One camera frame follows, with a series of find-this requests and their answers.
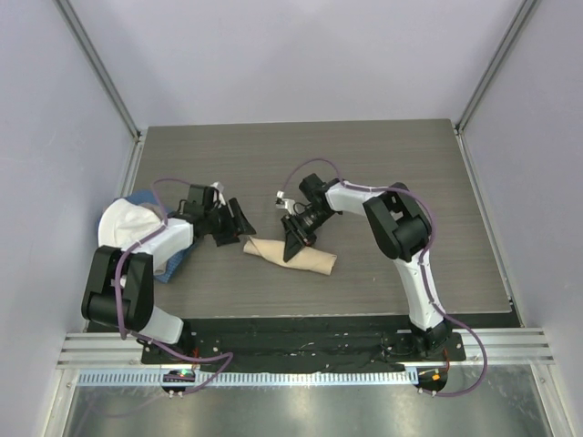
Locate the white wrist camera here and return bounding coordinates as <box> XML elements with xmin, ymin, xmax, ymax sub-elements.
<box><xmin>210</xmin><ymin>181</ymin><xmax>227</xmax><ymax>206</ymax></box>
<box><xmin>275</xmin><ymin>190</ymin><xmax>297</xmax><ymax>215</ymax></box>

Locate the blue plaid cloth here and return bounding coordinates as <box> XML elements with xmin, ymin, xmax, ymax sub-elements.
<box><xmin>125</xmin><ymin>189</ymin><xmax>197</xmax><ymax>283</ymax></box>

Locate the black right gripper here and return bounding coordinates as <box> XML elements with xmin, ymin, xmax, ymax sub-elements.
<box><xmin>281</xmin><ymin>208</ymin><xmax>333</xmax><ymax>263</ymax></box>

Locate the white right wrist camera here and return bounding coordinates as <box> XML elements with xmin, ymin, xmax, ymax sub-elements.
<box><xmin>275</xmin><ymin>190</ymin><xmax>297</xmax><ymax>215</ymax></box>

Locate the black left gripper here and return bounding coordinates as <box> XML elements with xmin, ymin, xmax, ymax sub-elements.
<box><xmin>204</xmin><ymin>198</ymin><xmax>254</xmax><ymax>247</ymax></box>

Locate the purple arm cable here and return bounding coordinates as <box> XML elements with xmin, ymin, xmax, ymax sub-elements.
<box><xmin>281</xmin><ymin>158</ymin><xmax>491</xmax><ymax>401</ymax></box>
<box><xmin>117</xmin><ymin>178</ymin><xmax>236</xmax><ymax>396</ymax></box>

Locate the slotted grey cable duct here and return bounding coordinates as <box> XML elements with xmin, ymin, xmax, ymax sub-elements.
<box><xmin>77</xmin><ymin>368</ymin><xmax>418</xmax><ymax>389</ymax></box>

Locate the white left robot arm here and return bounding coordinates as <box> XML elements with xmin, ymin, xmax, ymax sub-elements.
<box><xmin>81</xmin><ymin>183</ymin><xmax>255</xmax><ymax>363</ymax></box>

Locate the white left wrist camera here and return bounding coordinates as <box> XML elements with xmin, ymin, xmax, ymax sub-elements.
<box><xmin>210</xmin><ymin>181</ymin><xmax>227</xmax><ymax>206</ymax></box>

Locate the beige cloth napkin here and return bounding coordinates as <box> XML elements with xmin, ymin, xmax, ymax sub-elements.
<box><xmin>243</xmin><ymin>237</ymin><xmax>337</xmax><ymax>276</ymax></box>

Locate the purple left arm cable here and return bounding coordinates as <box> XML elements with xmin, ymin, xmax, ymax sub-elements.
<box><xmin>117</xmin><ymin>178</ymin><xmax>236</xmax><ymax>396</ymax></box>

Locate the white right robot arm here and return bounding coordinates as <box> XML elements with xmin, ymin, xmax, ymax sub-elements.
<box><xmin>275</xmin><ymin>174</ymin><xmax>452</xmax><ymax>360</ymax></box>

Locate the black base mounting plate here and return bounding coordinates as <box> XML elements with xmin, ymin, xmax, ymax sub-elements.
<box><xmin>86</xmin><ymin>311</ymin><xmax>468</xmax><ymax>371</ymax></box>

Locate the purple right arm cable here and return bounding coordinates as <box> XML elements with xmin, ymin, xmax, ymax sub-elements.
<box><xmin>281</xmin><ymin>158</ymin><xmax>491</xmax><ymax>401</ymax></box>

